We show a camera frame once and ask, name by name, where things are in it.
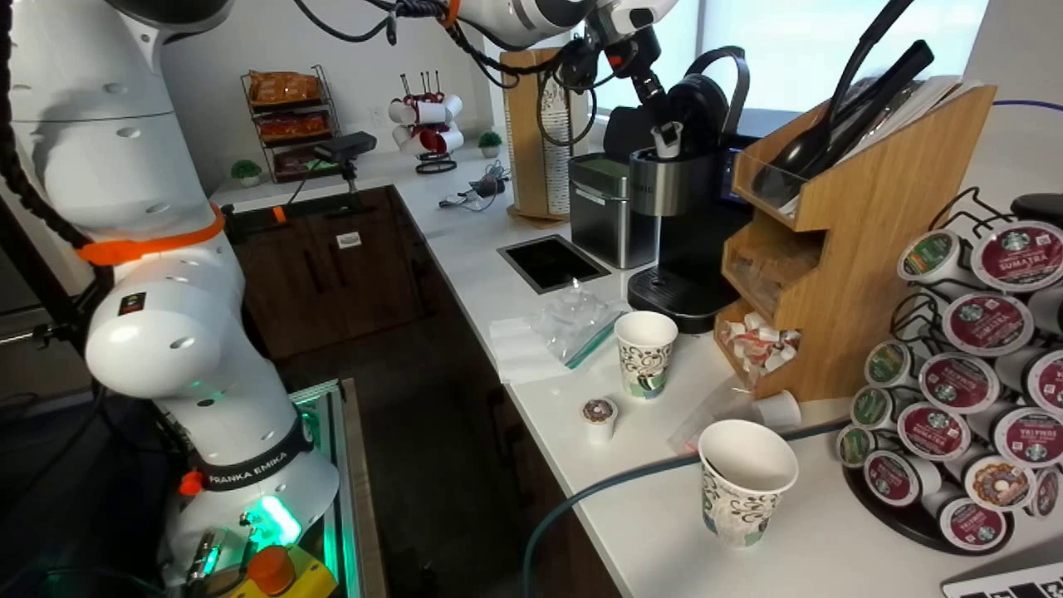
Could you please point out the brown lid coffee pod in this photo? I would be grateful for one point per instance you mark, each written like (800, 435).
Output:
(600, 413)

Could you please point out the black kitchen tongs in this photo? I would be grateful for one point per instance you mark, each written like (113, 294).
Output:
(851, 109)

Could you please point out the yellow emergency stop button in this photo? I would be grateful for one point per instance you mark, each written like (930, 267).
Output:
(269, 570)

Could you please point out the steel framed counter trash opening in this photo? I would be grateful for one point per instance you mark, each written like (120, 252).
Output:
(551, 262)

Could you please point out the pile of creamer cups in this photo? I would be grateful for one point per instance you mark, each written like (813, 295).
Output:
(758, 343)

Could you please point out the stainless steel lidded bin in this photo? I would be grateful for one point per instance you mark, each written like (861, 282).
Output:
(604, 216)

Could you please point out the patterned paper cup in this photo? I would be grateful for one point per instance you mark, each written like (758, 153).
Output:
(647, 359)
(742, 499)

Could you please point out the clear plastic zip bag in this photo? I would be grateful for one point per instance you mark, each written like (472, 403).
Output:
(583, 325)

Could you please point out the wooden cup dispenser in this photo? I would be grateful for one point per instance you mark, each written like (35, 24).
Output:
(526, 144)

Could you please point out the white coffee pod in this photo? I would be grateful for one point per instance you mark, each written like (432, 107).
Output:
(665, 139)

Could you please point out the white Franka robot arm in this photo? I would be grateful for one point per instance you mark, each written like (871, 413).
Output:
(168, 332)

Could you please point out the orange lid coffee pod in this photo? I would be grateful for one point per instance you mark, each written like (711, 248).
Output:
(999, 483)

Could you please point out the mug rack with mugs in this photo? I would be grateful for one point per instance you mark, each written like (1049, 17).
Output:
(426, 109)

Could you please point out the black silver Keurig coffee maker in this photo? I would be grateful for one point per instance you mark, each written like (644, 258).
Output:
(686, 244)

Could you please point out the stack of paper cups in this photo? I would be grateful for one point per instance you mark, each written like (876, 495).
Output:
(555, 178)

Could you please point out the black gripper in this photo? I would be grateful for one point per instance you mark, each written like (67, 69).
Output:
(627, 50)

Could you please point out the black camera on stand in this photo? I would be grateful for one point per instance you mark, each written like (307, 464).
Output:
(349, 148)

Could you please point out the red lid coffee pod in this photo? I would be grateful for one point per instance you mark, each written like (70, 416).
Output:
(973, 522)
(959, 384)
(891, 477)
(930, 429)
(1031, 435)
(1049, 493)
(984, 323)
(1019, 252)
(1049, 384)

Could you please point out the green lid coffee pod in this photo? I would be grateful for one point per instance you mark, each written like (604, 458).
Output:
(888, 363)
(871, 405)
(928, 258)
(855, 445)

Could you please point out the small green plant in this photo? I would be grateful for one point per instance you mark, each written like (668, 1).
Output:
(488, 139)
(247, 169)

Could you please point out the dark wood cabinet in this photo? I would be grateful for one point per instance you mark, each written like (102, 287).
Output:
(333, 275)

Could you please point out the wooden condiment organizer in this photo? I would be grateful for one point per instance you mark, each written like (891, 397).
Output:
(864, 252)

